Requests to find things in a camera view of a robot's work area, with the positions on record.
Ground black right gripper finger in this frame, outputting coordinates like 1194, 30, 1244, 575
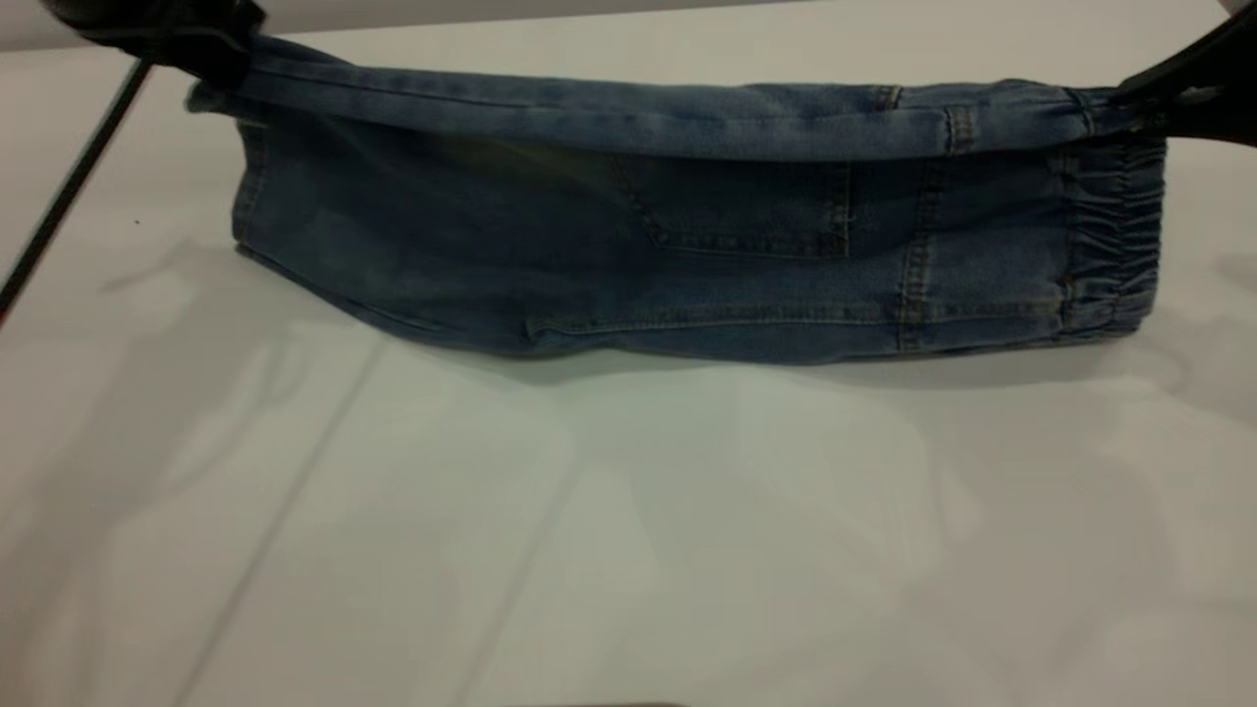
1167, 79, 1257, 149
1110, 8, 1257, 107

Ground black braided camera cable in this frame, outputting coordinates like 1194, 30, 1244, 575
0, 57, 154, 317

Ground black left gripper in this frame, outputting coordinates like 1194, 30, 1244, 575
44, 0, 267, 89

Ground blue denim shorts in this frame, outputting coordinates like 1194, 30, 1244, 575
187, 37, 1170, 366

